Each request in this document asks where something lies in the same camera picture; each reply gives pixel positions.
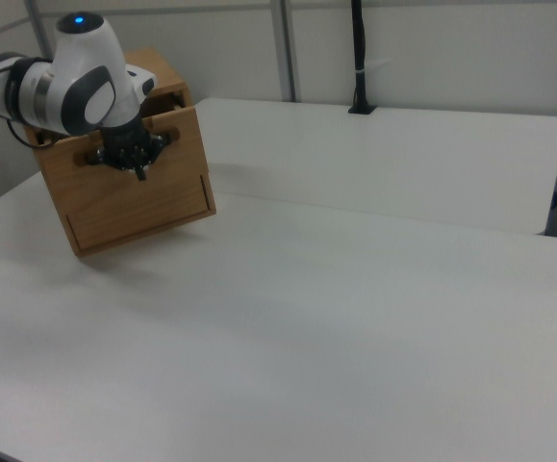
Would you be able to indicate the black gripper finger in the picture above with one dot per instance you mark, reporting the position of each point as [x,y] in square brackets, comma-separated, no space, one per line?
[142,174]

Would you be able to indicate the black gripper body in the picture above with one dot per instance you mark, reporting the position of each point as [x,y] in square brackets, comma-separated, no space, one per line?
[126,146]

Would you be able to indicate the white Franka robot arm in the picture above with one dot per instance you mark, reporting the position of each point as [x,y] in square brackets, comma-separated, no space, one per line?
[78,82]

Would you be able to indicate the wooden drawer cabinet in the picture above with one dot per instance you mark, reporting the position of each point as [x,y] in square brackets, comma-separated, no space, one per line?
[162,72]

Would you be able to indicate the black pole with clamp base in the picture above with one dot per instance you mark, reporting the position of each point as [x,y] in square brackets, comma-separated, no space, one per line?
[361,48]

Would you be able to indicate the white zip tie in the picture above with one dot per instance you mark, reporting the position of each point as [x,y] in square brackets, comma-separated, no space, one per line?
[373,66]

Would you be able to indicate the grey metal partition post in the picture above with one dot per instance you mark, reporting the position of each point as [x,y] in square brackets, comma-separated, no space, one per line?
[287,48]
[40,29]

